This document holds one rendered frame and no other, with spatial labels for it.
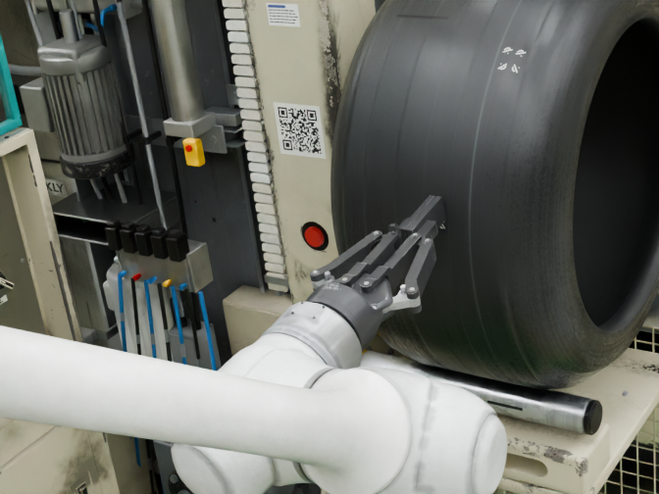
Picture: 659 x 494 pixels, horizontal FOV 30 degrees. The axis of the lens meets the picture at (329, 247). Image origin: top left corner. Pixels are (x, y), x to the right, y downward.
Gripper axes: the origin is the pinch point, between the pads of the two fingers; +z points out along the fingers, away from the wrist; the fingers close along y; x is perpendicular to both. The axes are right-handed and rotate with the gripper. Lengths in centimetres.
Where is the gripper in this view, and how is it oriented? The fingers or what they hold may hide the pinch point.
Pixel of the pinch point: (423, 223)
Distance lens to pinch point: 132.9
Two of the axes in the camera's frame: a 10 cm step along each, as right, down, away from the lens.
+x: 2.0, 8.3, 5.2
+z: 5.1, -5.4, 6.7
